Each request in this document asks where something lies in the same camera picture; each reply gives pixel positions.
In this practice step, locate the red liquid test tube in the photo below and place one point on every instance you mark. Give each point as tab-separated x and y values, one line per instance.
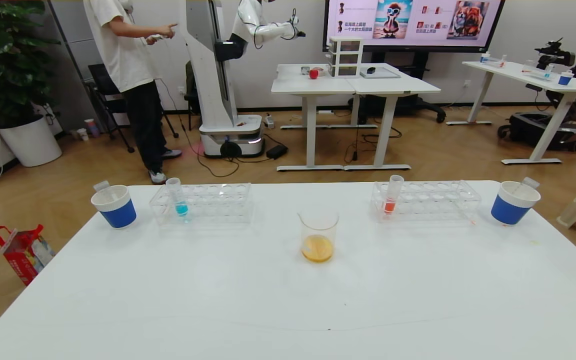
390	205
101	185

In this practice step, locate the yellow liquid test tube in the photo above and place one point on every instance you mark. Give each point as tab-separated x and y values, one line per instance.
531	182

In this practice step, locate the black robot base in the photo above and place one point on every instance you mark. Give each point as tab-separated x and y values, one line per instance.
528	129

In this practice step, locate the glass beaker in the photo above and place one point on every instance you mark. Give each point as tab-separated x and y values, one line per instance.
318	247

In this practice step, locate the clear test tube rack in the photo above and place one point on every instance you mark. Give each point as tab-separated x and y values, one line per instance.
433	201
213	204

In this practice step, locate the blue liquid test tube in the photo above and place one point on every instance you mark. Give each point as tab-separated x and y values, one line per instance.
181	208

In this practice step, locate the black power brick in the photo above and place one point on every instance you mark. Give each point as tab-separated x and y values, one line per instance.
277	152

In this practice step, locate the white power strip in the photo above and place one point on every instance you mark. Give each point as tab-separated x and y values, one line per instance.
269	121

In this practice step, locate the white desk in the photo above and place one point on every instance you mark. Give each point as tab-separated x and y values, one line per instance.
288	84
398	85

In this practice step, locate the red apple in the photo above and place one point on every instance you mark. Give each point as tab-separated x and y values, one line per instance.
313	74

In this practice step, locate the white humanoid robot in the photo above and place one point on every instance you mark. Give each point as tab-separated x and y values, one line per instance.
208	75

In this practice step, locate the grey flat tray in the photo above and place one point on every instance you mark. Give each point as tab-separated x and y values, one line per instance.
385	73

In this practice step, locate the white drawer shelf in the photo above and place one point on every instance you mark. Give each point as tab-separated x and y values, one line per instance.
346	39

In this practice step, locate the blue white paper cup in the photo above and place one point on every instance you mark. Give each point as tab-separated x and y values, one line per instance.
118	214
509	213

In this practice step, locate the person in white shirt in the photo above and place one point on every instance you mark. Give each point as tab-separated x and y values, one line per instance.
123	55

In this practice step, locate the small white cup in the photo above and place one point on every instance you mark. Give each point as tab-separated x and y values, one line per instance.
82	134

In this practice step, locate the black folding chair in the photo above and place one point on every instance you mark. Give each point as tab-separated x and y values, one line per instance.
99	75

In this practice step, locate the long white table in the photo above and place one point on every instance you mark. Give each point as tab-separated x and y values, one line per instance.
518	69

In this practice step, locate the potted green plant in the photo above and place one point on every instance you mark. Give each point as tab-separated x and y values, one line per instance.
28	141

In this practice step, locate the red gift bag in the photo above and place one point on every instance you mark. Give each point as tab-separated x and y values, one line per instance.
20	256

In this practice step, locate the small blue cup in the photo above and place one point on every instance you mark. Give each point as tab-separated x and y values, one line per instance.
565	79

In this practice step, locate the large wall display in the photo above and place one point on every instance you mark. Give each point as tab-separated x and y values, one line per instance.
408	40

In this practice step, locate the black camera rig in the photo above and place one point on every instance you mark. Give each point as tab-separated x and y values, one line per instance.
557	52

